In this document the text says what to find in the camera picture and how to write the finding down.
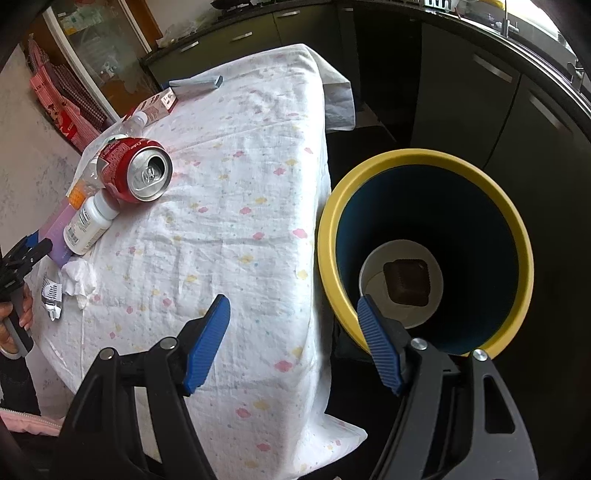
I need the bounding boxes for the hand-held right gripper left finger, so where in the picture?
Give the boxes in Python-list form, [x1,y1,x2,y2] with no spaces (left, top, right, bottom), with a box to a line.
[51,294,232,480]

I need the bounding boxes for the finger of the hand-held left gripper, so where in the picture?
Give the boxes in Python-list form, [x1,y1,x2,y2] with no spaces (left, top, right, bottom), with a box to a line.
[7,234,38,258]
[4,239,53,278]

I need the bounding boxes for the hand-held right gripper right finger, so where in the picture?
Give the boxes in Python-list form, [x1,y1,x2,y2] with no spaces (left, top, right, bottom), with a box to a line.
[356,295,539,480]

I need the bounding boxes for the purple box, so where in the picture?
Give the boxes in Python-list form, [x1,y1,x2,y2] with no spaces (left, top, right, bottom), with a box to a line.
[39,203,77,267]

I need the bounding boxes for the silver foil wrapper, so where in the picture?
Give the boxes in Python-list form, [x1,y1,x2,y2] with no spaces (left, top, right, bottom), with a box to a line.
[41,276,64,321]

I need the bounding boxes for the white tissue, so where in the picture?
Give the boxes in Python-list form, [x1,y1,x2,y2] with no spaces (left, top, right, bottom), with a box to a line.
[61,258,99,310]

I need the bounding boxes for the white pill bottle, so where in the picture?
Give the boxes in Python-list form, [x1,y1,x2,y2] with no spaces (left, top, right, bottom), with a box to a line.
[63,189,120,256]

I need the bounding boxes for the red soda can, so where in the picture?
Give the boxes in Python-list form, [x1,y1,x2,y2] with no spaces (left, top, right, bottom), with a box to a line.
[96,137,173,204]

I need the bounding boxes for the yellow-rimmed blue bin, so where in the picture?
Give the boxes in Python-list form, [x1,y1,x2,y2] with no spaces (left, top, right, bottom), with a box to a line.
[316,148,535,361]

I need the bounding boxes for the clear plastic bottle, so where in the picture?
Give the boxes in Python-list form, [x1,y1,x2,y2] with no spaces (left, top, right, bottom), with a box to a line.
[76,113,148,190]

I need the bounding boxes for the person's left forearm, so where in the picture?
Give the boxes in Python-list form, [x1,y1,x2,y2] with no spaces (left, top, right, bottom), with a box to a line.
[0,355,35,414]

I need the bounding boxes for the person's left hand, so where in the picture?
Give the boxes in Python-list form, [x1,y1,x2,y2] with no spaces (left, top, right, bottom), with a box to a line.
[0,284,35,358]

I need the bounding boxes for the white paper cup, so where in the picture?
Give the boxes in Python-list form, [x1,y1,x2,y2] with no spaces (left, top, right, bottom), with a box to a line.
[359,239,444,329]

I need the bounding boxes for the brown square piece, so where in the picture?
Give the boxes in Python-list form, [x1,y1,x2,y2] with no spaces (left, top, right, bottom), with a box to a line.
[383,259,431,306]

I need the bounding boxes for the pink garment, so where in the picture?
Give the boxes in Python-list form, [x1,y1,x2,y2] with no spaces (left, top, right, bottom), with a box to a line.
[0,408,64,437]

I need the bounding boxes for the white printed tablecloth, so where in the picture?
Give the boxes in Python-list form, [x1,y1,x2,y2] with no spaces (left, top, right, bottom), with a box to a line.
[28,44,368,478]

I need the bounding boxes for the red checked bag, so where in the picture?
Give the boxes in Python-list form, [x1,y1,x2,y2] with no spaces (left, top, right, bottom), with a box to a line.
[28,39,110,154]

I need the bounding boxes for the red and white carton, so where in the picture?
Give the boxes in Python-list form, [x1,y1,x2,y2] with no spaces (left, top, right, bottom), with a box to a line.
[124,90,178,125]

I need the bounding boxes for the glass door cabinet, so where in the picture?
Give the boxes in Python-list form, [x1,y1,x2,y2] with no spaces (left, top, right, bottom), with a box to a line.
[28,0,163,126]

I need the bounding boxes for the grey under cloth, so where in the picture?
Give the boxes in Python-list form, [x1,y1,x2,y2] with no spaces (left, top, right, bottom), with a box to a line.
[323,79,356,133]

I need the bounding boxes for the dark kitchen cabinets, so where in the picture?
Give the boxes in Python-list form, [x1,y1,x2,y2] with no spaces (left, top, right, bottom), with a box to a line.
[141,0,591,352]

